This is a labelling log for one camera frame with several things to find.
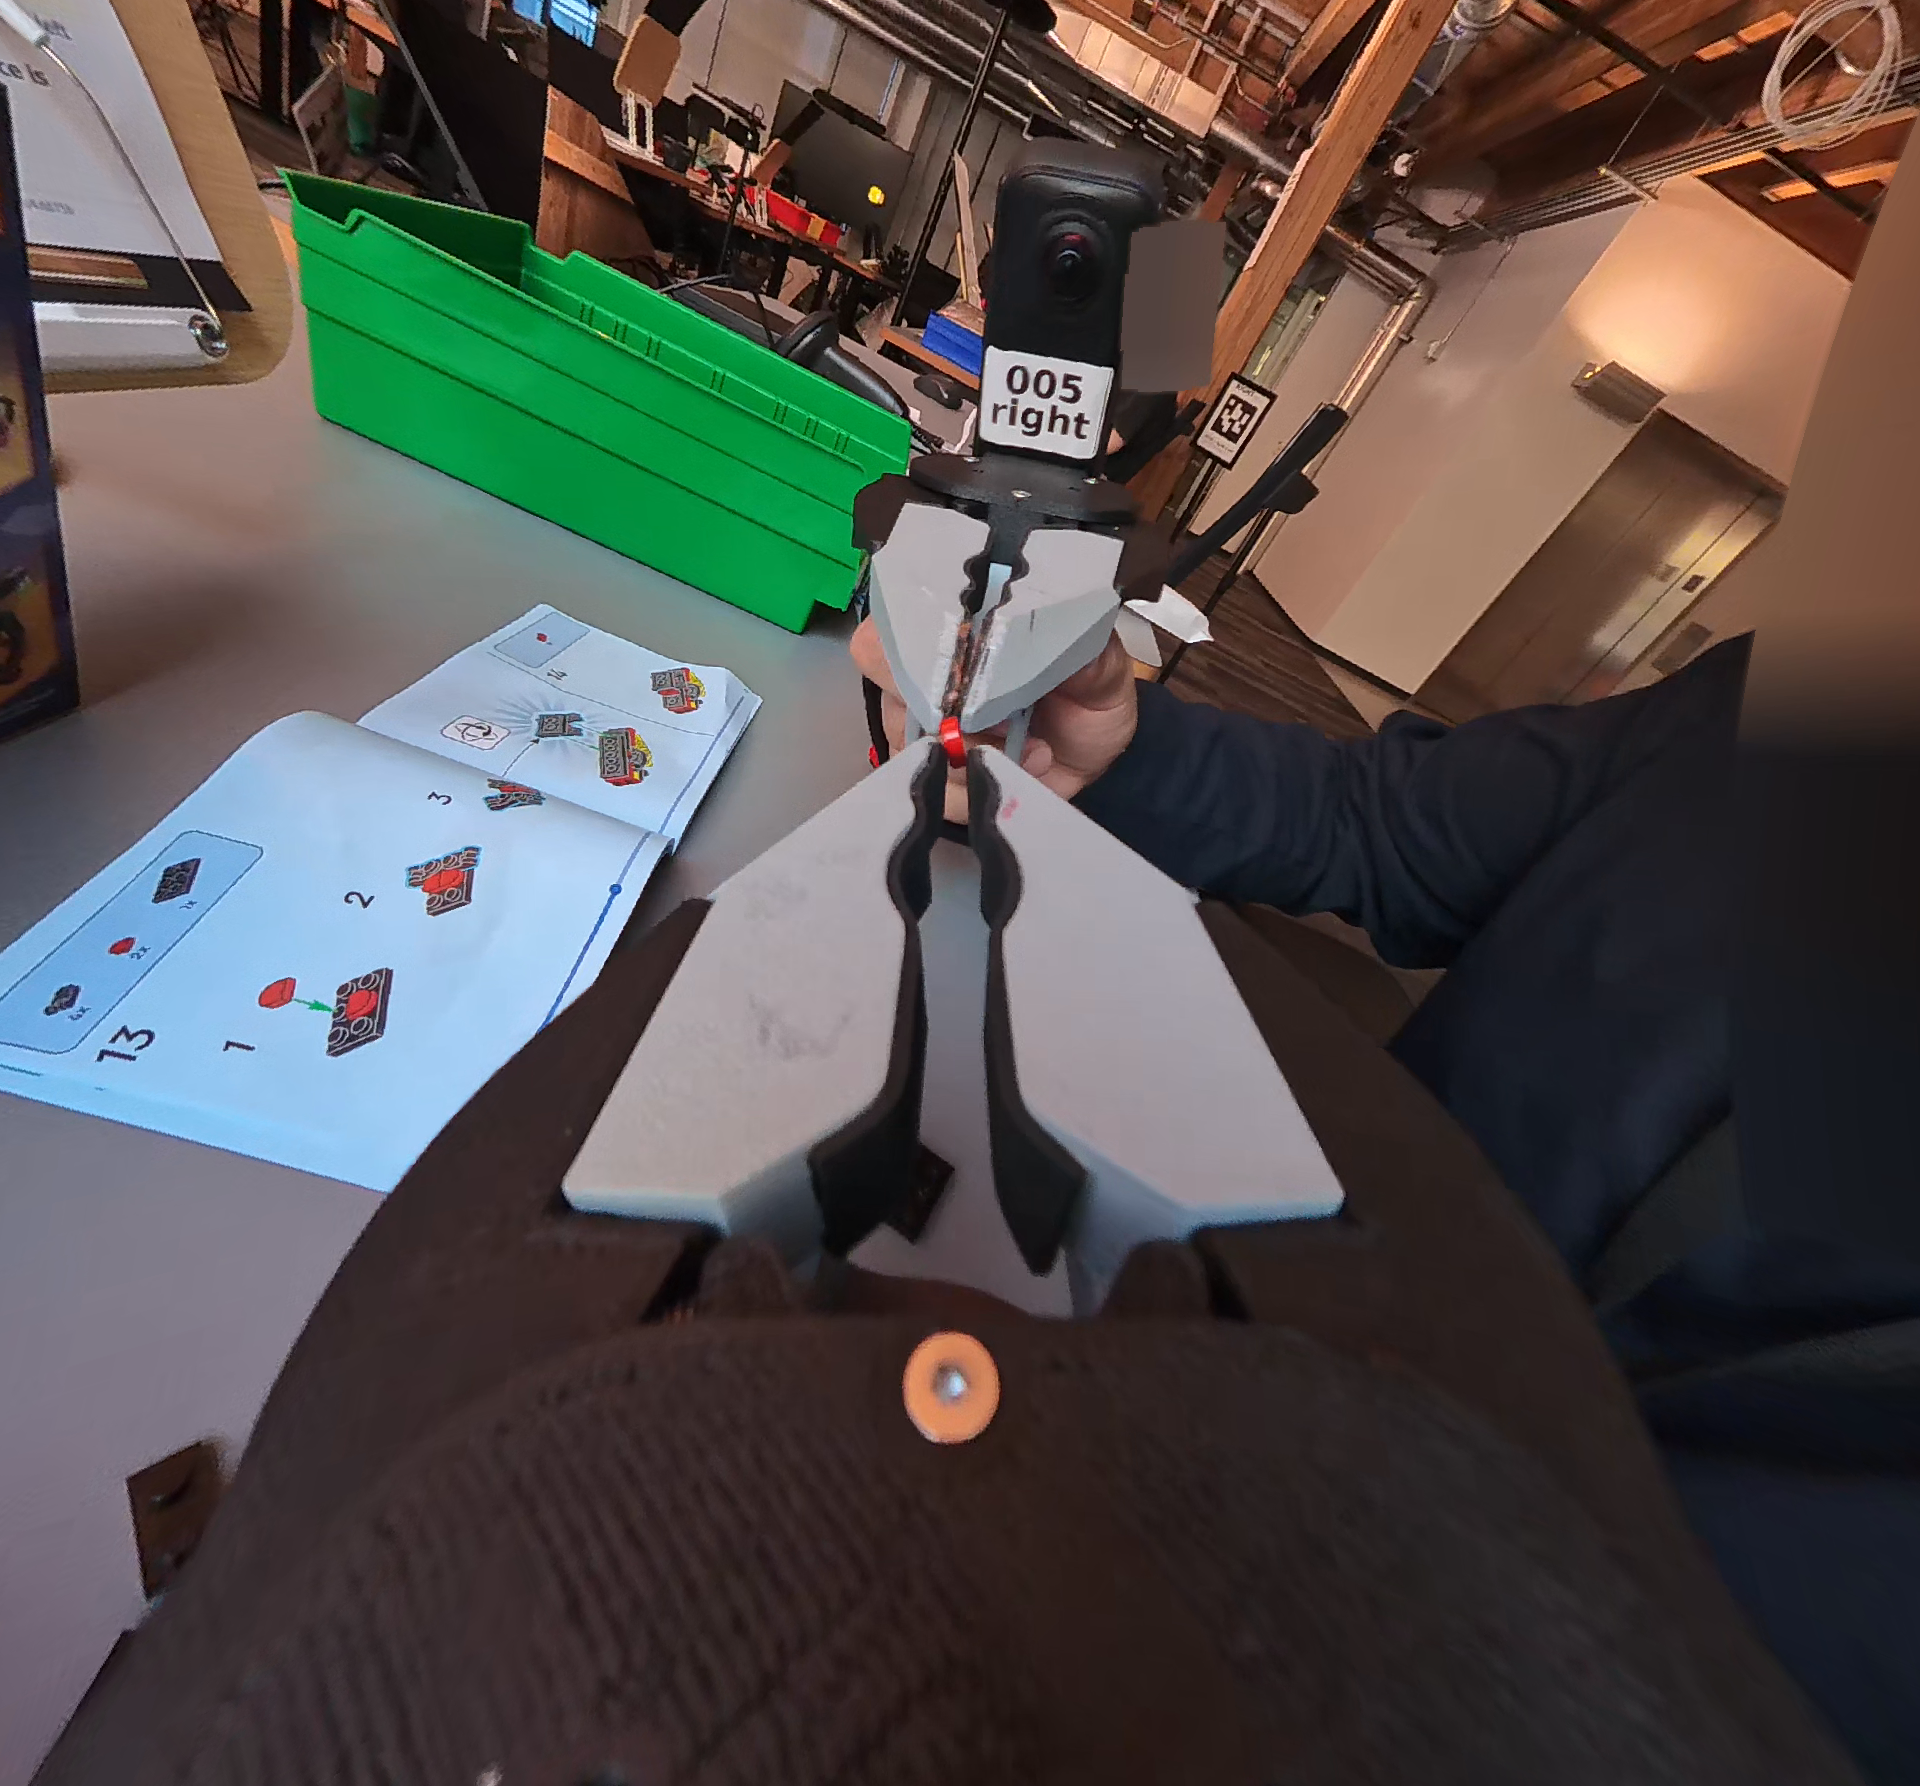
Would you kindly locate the black tripod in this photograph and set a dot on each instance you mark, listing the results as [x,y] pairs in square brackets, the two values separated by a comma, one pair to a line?
[1268,478]

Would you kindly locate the black desk phone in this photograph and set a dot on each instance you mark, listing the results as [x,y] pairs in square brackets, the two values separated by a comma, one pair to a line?
[831,346]

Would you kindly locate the black monitor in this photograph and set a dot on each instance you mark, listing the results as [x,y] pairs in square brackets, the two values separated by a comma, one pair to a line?
[841,160]

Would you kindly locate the black computer mouse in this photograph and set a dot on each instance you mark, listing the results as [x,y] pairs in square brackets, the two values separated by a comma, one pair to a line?
[937,392]

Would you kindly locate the black white marker sign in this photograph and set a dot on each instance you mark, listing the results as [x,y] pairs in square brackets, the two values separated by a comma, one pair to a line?
[1239,421]

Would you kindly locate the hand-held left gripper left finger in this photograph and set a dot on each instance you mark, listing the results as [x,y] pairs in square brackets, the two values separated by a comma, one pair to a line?
[781,1006]

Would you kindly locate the dark brown lego plate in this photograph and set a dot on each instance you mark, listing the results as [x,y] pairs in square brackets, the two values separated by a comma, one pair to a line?
[174,1508]
[922,1195]

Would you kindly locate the person's right hand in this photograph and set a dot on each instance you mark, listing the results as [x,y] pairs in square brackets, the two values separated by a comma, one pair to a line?
[1088,720]

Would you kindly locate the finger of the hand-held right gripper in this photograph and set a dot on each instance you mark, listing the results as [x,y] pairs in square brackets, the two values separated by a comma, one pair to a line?
[1050,616]
[918,601]

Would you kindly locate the purple lego set box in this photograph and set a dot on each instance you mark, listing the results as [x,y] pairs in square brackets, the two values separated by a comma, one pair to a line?
[30,465]

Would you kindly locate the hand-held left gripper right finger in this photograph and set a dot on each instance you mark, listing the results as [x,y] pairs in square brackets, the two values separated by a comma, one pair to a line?
[1156,1036]

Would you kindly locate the person's right forearm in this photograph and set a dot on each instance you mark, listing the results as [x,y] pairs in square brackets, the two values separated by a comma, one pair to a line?
[1350,826]

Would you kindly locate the metal elevator door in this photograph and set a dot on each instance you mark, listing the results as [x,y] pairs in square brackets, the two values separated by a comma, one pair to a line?
[1621,588]

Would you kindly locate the lego instruction booklet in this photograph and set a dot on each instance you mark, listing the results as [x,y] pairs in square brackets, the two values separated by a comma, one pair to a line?
[375,826]

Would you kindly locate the green plastic bin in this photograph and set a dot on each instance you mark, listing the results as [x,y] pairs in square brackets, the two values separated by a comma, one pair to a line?
[570,421]

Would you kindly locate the wooden sign stand with paper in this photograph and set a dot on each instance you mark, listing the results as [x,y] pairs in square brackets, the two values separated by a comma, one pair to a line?
[105,91]

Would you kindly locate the blue storage bin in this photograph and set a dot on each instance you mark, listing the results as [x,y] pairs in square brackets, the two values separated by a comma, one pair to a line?
[954,345]

